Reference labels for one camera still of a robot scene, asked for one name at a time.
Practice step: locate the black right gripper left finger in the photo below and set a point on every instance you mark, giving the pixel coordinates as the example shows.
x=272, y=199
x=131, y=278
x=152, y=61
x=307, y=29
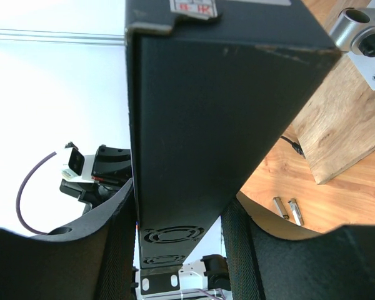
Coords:
x=88, y=258

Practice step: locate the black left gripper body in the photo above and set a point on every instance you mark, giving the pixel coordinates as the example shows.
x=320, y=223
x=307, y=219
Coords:
x=112, y=166

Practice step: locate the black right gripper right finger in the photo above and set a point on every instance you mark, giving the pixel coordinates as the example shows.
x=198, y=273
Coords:
x=271, y=258

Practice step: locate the silver sfp module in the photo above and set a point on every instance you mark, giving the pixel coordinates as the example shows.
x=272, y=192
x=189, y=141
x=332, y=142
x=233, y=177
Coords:
x=298, y=218
x=280, y=208

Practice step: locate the blue-faced grey network switch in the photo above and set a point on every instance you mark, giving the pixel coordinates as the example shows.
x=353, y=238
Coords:
x=212, y=85

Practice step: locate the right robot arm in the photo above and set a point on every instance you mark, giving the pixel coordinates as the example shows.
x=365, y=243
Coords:
x=215, y=272

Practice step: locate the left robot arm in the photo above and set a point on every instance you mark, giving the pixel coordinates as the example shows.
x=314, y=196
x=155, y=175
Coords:
x=90, y=194

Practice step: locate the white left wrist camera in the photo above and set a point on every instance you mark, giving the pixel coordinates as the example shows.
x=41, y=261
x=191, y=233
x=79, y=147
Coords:
x=75, y=167

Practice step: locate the aluminium frame post left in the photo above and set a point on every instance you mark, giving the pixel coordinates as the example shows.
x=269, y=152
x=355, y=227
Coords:
x=61, y=37

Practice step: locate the white switch stand bracket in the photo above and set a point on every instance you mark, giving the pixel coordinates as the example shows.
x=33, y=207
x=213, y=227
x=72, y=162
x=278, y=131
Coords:
x=354, y=34

